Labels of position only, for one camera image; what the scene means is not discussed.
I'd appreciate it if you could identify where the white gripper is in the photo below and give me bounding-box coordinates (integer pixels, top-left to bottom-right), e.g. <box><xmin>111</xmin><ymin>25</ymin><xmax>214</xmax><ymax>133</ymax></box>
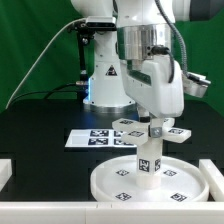
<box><xmin>120</xmin><ymin>56</ymin><xmax>184</xmax><ymax>138</ymax></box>

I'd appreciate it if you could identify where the white cross-shaped table base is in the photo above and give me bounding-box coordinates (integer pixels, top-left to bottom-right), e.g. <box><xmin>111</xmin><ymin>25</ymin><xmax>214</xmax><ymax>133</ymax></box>
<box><xmin>112</xmin><ymin>118</ymin><xmax>191</xmax><ymax>146</ymax></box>

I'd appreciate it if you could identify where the white round table top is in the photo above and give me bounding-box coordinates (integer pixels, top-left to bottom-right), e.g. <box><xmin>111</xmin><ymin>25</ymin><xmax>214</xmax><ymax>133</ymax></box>
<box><xmin>90</xmin><ymin>155</ymin><xmax>209</xmax><ymax>202</ymax></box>

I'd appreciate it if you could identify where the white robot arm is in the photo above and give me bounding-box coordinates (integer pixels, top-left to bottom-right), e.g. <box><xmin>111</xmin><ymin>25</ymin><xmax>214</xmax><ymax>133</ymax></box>
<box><xmin>72</xmin><ymin>0</ymin><xmax>224</xmax><ymax>138</ymax></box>

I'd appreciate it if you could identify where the white marker sheet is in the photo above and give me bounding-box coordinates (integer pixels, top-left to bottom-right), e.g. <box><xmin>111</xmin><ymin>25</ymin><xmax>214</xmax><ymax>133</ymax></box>
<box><xmin>65</xmin><ymin>129</ymin><xmax>134</xmax><ymax>148</ymax></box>

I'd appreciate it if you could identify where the white right barrier block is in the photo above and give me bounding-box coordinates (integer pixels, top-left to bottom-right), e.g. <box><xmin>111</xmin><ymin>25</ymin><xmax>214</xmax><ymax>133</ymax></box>
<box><xmin>199</xmin><ymin>159</ymin><xmax>224</xmax><ymax>202</ymax></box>

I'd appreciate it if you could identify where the white barrier block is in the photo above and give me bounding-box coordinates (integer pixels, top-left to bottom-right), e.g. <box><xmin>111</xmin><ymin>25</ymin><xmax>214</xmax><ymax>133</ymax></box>
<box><xmin>0</xmin><ymin>159</ymin><xmax>12</xmax><ymax>191</ymax></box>
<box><xmin>199</xmin><ymin>159</ymin><xmax>224</xmax><ymax>202</ymax></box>

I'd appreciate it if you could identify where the white left barrier block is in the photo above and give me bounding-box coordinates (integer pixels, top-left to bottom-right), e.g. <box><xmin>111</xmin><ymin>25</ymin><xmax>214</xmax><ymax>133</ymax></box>
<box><xmin>0</xmin><ymin>159</ymin><xmax>12</xmax><ymax>191</ymax></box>

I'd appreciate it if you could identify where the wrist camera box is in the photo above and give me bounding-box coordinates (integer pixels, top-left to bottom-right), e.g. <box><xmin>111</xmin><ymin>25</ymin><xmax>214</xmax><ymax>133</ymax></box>
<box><xmin>182</xmin><ymin>73</ymin><xmax>211</xmax><ymax>98</ymax></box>

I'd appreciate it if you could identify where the black cable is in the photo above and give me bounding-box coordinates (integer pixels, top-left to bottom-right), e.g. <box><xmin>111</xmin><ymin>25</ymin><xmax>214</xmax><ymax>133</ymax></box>
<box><xmin>6</xmin><ymin>83</ymin><xmax>84</xmax><ymax>109</ymax></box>

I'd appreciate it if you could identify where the black camera on stand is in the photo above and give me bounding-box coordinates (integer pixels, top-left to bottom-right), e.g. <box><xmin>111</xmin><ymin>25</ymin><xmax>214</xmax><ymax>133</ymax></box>
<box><xmin>67</xmin><ymin>16</ymin><xmax>119</xmax><ymax>101</ymax></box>

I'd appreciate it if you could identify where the white camera cable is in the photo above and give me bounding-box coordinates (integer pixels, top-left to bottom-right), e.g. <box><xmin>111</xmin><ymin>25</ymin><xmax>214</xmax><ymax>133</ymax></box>
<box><xmin>5</xmin><ymin>19</ymin><xmax>87</xmax><ymax>110</ymax></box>

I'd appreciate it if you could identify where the white front barrier rail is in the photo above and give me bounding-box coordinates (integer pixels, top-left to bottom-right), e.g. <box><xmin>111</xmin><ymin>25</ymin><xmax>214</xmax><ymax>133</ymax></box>
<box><xmin>0</xmin><ymin>202</ymin><xmax>224</xmax><ymax>224</ymax></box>

